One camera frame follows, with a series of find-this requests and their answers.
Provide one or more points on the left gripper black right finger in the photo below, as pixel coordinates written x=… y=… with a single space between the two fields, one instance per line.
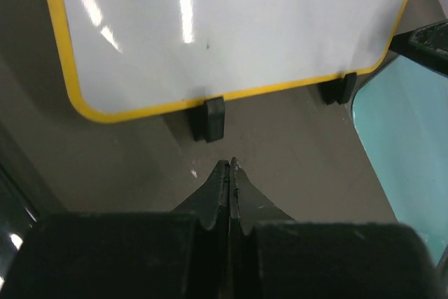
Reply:
x=274 y=256

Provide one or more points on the teal cutting mat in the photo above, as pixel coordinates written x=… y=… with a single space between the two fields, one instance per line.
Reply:
x=400 y=116

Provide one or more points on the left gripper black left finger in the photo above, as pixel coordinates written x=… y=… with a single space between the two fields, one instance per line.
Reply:
x=158 y=254

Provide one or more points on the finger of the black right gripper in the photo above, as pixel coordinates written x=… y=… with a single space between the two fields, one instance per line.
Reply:
x=427 y=46

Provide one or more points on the yellow framed whiteboard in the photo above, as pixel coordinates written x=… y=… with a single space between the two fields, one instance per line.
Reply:
x=128 y=59

